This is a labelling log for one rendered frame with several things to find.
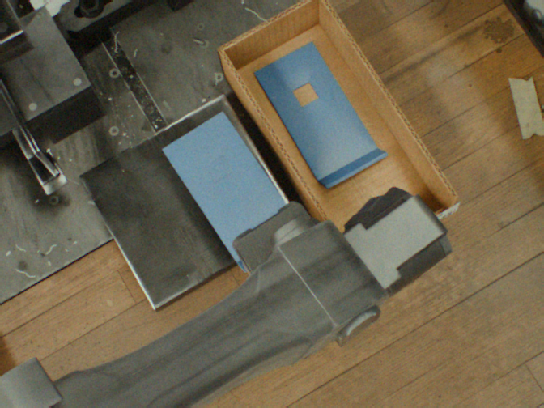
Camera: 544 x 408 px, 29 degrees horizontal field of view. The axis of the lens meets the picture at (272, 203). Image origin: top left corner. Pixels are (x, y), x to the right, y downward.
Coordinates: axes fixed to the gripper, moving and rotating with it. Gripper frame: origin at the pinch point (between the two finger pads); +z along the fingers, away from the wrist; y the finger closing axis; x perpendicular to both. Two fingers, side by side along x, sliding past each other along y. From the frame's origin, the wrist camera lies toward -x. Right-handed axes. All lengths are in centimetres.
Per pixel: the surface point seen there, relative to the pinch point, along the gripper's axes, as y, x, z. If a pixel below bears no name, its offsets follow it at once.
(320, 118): 5.4, -12.4, 11.1
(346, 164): 0.6, -11.8, 8.3
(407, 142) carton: 0.2, -17.4, 4.4
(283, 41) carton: 13.5, -13.9, 15.4
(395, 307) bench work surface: -12.7, -7.7, 2.0
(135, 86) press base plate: 17.3, 1.5, 19.0
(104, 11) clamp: 25.6, 0.4, 15.2
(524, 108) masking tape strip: -4.1, -30.4, 6.1
